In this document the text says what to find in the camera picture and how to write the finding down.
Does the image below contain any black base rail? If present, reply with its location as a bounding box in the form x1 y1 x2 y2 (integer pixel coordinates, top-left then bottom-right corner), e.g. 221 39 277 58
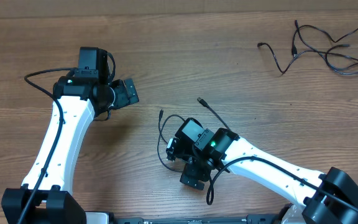
85 211 291 224

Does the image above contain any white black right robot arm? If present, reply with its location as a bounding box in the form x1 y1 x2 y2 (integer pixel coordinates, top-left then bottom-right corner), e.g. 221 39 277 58
166 118 358 224

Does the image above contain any black USB cable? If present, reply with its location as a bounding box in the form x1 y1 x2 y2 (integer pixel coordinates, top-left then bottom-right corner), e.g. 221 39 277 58
156 96 232 174
256 42 358 76
290 19 358 72

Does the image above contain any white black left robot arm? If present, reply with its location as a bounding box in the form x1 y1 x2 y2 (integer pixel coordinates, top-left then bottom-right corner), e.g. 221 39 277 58
1 47 139 223

